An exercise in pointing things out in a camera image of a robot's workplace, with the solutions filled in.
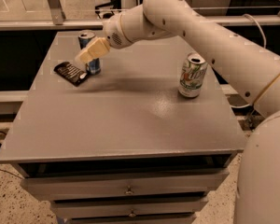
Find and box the grey drawer cabinet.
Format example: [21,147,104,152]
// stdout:
[0,32,245,224]

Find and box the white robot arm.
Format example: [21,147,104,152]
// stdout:
[77,0,280,224]

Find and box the black rxbar chocolate bar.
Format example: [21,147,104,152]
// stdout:
[54,62,90,87]

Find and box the white green 7up can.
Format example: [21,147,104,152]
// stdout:
[178,52,208,98]

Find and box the top drawer knob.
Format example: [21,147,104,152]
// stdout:
[125,187,133,195]

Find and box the drawer knob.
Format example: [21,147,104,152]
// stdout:
[128,211,137,217]
[125,187,133,195]

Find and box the red bull can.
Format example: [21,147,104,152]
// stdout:
[78,30,101,75]

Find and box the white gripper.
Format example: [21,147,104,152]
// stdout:
[76,12,132,63]

